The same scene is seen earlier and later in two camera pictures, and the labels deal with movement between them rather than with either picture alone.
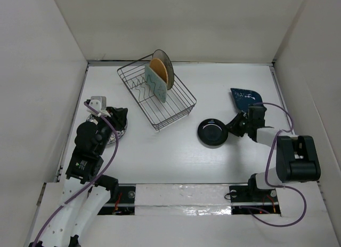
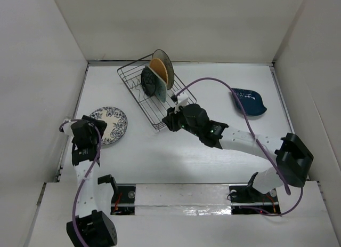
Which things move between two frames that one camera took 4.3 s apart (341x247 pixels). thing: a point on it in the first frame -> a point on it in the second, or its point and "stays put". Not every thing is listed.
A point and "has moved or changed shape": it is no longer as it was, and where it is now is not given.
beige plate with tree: [162, 56] stays put
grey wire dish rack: [179, 100] stays put
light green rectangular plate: [157, 85] has moved or changed shape
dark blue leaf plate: [245, 97] stays put
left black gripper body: [104, 126] -> [95, 137]
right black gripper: [232, 126] -> [170, 122]
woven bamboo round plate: [159, 68] stays put
